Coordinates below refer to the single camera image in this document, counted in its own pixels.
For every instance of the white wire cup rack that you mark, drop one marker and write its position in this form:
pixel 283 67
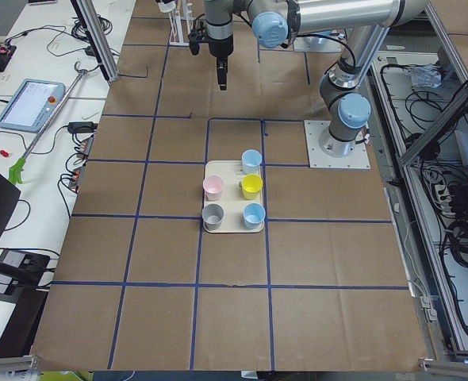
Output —
pixel 181 19

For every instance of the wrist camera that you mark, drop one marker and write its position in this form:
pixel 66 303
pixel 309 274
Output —
pixel 197 36

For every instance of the pink plastic cup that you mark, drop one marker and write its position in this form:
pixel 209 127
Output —
pixel 213 186

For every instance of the aluminium frame post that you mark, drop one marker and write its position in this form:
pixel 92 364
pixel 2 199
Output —
pixel 88 19

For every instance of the grey plastic cup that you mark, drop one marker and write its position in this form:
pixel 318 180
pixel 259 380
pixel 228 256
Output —
pixel 212 216

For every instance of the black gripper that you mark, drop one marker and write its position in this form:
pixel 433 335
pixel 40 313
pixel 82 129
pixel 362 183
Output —
pixel 220 47

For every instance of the green reacher grabber tool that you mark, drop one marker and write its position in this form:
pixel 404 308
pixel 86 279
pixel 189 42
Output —
pixel 16 170

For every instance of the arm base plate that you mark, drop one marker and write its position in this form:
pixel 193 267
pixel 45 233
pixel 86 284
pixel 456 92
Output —
pixel 324 152
pixel 316 44

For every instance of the blue teach pendant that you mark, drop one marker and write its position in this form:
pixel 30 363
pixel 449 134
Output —
pixel 31 105

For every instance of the light blue cup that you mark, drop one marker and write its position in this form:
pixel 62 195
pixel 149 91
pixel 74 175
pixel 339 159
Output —
pixel 251 162
pixel 253 215

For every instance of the white plastic cup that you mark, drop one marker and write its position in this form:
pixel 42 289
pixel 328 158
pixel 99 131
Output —
pixel 166 6

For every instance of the yellow plastic cup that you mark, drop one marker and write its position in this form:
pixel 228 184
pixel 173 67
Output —
pixel 251 186

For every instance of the cream plastic tray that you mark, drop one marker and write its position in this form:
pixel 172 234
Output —
pixel 232 200

